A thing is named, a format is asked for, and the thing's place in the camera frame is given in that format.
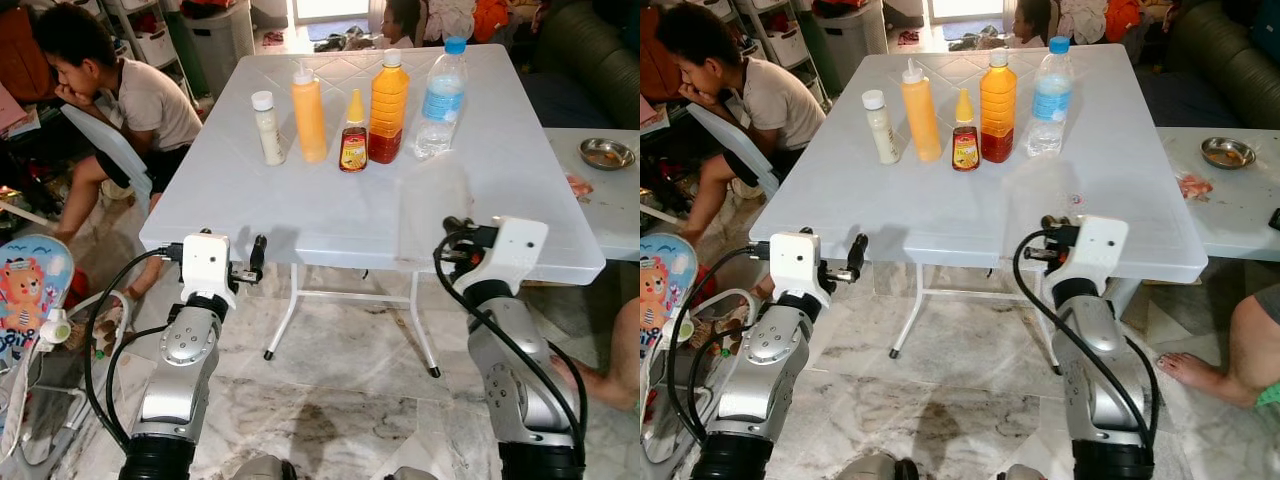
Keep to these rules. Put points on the clear plastic container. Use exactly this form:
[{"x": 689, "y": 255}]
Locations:
[{"x": 435, "y": 215}]

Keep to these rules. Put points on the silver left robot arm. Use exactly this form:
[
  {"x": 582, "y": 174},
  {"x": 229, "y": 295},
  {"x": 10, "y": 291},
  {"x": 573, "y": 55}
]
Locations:
[
  {"x": 190, "y": 350},
  {"x": 775, "y": 350}
]

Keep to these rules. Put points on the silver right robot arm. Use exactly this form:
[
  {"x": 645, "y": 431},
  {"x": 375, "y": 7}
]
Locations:
[
  {"x": 1095, "y": 370},
  {"x": 510, "y": 370}
]

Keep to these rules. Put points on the white plastic folding table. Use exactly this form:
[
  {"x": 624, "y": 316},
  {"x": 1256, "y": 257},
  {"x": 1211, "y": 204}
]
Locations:
[
  {"x": 950, "y": 215},
  {"x": 330, "y": 210}
]

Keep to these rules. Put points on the pink scrap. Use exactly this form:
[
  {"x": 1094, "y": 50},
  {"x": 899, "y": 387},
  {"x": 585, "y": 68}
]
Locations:
[
  {"x": 580, "y": 187},
  {"x": 1195, "y": 186}
]

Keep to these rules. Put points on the small white cream bottle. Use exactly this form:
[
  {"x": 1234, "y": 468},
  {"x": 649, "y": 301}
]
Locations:
[
  {"x": 881, "y": 135},
  {"x": 269, "y": 135}
]

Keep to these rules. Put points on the small yellow-capped honey bottle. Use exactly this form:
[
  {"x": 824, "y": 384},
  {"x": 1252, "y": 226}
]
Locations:
[
  {"x": 966, "y": 150},
  {"x": 353, "y": 150}
]

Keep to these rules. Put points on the blue-capped clear water bottle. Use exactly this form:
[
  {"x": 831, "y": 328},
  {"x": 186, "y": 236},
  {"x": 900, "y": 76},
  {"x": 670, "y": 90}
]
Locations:
[
  {"x": 1050, "y": 100},
  {"x": 441, "y": 100}
]

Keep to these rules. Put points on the white stained side table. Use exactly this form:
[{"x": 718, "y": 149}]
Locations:
[
  {"x": 610, "y": 205},
  {"x": 1230, "y": 210}
]

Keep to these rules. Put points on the orange squeeze sauce bottle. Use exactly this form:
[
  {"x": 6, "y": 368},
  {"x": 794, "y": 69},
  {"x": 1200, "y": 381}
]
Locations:
[
  {"x": 920, "y": 115},
  {"x": 309, "y": 120}
]

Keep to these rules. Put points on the tall orange liquid bottle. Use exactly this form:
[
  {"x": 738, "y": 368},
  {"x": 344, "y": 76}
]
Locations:
[
  {"x": 998, "y": 105},
  {"x": 388, "y": 110}
]

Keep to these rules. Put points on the small metal bowl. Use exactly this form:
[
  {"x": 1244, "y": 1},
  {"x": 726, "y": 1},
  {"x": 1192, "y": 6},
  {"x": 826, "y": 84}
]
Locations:
[
  {"x": 1228, "y": 153},
  {"x": 607, "y": 154}
]

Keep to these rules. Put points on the white plastic chair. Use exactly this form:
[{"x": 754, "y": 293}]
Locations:
[
  {"x": 735, "y": 145},
  {"x": 110, "y": 150}
]

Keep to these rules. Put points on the blue lion cartoon board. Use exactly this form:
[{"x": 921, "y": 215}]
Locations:
[
  {"x": 30, "y": 290},
  {"x": 660, "y": 290}
]

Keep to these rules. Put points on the boy in beige shirt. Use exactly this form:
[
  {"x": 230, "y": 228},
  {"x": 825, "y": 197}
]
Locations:
[
  {"x": 775, "y": 100},
  {"x": 150, "y": 100}
]

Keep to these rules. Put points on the barefoot person in green shorts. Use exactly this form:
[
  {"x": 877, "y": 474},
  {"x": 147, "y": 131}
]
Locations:
[
  {"x": 612, "y": 385},
  {"x": 1250, "y": 350}
]

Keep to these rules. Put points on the grey plastic bin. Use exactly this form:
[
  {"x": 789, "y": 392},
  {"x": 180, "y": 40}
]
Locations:
[
  {"x": 850, "y": 40},
  {"x": 220, "y": 45}
]

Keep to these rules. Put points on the small child with dark hair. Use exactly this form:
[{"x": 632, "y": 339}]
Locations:
[
  {"x": 1032, "y": 22},
  {"x": 402, "y": 22}
]

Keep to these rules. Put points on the orange cloth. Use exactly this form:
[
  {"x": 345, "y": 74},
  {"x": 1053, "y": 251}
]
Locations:
[
  {"x": 490, "y": 18},
  {"x": 1122, "y": 18}
]

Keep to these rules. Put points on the dark green sofa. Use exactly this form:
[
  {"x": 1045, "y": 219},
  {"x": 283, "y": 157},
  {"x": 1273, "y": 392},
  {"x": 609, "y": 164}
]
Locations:
[
  {"x": 590, "y": 50},
  {"x": 1230, "y": 55}
]

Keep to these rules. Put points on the white plastic drawer unit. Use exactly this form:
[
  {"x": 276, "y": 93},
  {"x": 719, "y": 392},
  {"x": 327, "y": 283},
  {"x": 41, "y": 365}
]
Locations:
[
  {"x": 780, "y": 40},
  {"x": 150, "y": 40}
]

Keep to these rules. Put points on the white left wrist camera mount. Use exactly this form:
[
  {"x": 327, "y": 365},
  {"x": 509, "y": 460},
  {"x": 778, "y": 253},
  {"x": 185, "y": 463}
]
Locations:
[
  {"x": 207, "y": 262},
  {"x": 797, "y": 265}
]

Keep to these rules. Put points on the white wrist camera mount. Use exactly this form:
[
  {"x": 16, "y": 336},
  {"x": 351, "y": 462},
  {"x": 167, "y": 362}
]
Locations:
[
  {"x": 207, "y": 262},
  {"x": 515, "y": 250},
  {"x": 797, "y": 265},
  {"x": 1095, "y": 250}
]

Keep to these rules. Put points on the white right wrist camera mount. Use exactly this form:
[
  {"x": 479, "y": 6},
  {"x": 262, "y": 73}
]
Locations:
[
  {"x": 1095, "y": 250},
  {"x": 515, "y": 250}
]

